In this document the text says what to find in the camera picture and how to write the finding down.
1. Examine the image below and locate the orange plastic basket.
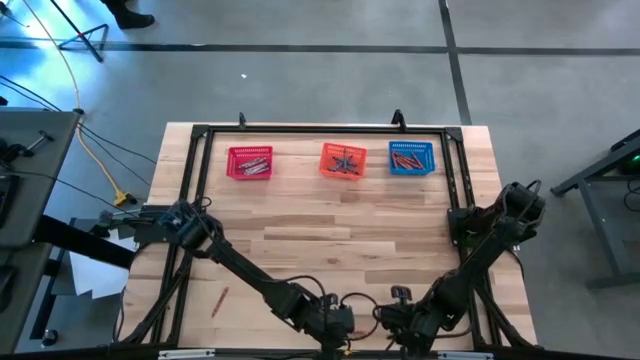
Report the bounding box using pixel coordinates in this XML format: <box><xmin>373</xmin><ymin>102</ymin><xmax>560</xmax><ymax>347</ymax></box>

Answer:
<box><xmin>318</xmin><ymin>141</ymin><xmax>368</xmax><ymax>182</ymax></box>

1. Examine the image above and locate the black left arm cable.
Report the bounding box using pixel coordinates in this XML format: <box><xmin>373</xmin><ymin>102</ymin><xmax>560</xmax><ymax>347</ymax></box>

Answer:
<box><xmin>277</xmin><ymin>273</ymin><xmax>382</xmax><ymax>343</ymax></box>

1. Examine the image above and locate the black desk device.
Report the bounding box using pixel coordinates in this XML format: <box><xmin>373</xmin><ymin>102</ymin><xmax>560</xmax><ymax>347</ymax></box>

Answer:
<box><xmin>0</xmin><ymin>174</ymin><xmax>22</xmax><ymax>230</ymax></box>

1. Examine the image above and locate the gray desk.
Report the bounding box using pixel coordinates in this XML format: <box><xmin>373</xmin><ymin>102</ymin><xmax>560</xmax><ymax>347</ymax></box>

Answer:
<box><xmin>0</xmin><ymin>109</ymin><xmax>81</xmax><ymax>351</ymax></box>

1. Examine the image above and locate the white paper sheet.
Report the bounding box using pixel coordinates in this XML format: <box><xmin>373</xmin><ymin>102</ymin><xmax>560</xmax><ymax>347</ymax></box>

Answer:
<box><xmin>68</xmin><ymin>234</ymin><xmax>137</xmax><ymax>301</ymax></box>

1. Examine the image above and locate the blue plastic basket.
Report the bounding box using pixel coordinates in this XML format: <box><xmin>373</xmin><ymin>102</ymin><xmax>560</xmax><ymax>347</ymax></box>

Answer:
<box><xmin>388</xmin><ymin>140</ymin><xmax>436</xmax><ymax>177</ymax></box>

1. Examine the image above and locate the black desk beam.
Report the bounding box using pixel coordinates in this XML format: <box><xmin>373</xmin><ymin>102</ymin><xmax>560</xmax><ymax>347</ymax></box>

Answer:
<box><xmin>33</xmin><ymin>213</ymin><xmax>137</xmax><ymax>271</ymax></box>

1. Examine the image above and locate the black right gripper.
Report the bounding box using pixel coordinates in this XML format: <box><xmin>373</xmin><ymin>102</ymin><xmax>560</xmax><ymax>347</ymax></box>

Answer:
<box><xmin>374</xmin><ymin>285</ymin><xmax>432</xmax><ymax>355</ymax></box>

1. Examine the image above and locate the yellow cable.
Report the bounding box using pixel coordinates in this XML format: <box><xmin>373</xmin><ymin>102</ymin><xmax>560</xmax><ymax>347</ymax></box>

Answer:
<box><xmin>21</xmin><ymin>0</ymin><xmax>132</xmax><ymax>207</ymax></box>

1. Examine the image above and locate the black aluminium table frame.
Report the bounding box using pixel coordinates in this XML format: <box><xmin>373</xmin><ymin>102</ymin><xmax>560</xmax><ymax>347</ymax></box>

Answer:
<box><xmin>117</xmin><ymin>122</ymin><xmax>539</xmax><ymax>351</ymax></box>

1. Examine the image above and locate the red plastic basket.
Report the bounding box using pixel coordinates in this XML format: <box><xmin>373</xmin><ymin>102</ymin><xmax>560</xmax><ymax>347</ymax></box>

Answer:
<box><xmin>225</xmin><ymin>145</ymin><xmax>275</xmax><ymax>181</ymax></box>

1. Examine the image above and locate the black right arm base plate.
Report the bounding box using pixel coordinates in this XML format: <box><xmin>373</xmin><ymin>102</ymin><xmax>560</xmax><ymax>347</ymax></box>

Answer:
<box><xmin>447</xmin><ymin>207</ymin><xmax>539</xmax><ymax>250</ymax></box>

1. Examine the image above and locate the black floor cable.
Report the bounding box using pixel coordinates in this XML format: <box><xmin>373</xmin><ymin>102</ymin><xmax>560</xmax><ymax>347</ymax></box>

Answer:
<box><xmin>77</xmin><ymin>122</ymin><xmax>159</xmax><ymax>166</ymax></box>
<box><xmin>0</xmin><ymin>74</ymin><xmax>64</xmax><ymax>113</ymax></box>

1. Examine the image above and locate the silver metal bracket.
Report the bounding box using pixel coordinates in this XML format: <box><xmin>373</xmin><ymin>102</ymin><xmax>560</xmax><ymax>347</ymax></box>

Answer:
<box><xmin>437</xmin><ymin>351</ymin><xmax>495</xmax><ymax>360</ymax></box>
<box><xmin>157</xmin><ymin>349</ymin><xmax>217</xmax><ymax>360</ymax></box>

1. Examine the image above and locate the black tripod stand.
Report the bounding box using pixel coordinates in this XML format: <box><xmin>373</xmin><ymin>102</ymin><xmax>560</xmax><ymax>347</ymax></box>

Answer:
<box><xmin>49</xmin><ymin>0</ymin><xmax>110</xmax><ymax>64</ymax></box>

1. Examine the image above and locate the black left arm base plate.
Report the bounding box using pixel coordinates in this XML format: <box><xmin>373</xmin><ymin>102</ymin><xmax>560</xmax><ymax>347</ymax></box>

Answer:
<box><xmin>133</xmin><ymin>204</ymin><xmax>206</xmax><ymax>246</ymax></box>

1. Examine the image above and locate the person's black shoe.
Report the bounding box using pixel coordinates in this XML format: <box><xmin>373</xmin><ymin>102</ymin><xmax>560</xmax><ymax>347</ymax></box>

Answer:
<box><xmin>102</xmin><ymin>0</ymin><xmax>156</xmax><ymax>30</ymax></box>

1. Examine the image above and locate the black handle tool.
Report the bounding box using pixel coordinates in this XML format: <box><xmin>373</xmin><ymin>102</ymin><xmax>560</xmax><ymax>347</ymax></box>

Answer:
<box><xmin>23</xmin><ymin>130</ymin><xmax>56</xmax><ymax>152</ymax></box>

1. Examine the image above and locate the gray metal table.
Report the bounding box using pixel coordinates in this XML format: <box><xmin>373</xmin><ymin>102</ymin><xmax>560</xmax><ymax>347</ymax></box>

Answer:
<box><xmin>549</xmin><ymin>128</ymin><xmax>640</xmax><ymax>294</ymax></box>

